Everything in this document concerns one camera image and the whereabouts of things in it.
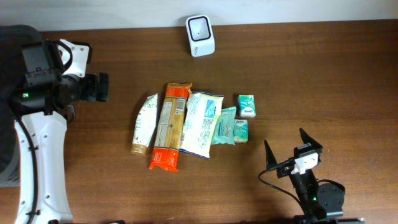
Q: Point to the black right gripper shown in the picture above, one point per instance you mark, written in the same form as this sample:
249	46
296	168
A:
271	160

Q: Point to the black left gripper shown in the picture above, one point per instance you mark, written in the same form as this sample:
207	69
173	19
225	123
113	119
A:
92	93

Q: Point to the teal Kleenex tissue pack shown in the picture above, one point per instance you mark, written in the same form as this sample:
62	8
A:
240	130

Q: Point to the white bamboo print tube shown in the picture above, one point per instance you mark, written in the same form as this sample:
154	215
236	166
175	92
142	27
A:
145	126

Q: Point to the teal wet wipes pack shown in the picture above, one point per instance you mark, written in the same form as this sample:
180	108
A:
223	133

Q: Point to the orange spaghetti package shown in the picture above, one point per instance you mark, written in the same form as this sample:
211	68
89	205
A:
170	126

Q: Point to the white yellow wipes bag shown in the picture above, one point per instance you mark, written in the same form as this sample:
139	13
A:
203	111

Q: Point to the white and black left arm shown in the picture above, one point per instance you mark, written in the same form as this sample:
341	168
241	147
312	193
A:
55	79

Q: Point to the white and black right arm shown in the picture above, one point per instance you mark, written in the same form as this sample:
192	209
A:
321	200

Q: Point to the white barcode scanner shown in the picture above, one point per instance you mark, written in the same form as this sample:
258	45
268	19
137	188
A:
200	35

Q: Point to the grey plastic mesh basket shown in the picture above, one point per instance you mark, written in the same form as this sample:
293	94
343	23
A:
12	77

